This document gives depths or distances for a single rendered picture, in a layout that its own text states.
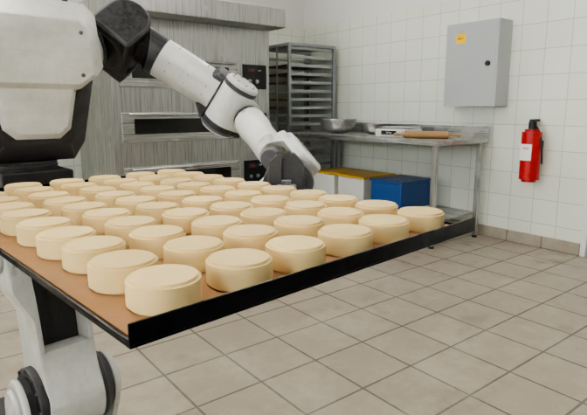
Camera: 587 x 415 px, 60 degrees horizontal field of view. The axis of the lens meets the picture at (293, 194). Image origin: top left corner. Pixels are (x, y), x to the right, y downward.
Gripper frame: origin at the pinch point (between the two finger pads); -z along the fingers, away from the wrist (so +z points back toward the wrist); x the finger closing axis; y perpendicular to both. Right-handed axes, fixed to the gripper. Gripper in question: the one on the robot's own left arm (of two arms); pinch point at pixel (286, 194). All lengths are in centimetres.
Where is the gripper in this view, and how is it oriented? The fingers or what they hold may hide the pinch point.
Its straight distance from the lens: 77.9
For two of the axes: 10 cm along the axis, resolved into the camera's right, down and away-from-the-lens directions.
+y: 10.0, 0.0, -0.2
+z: 0.2, -1.6, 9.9
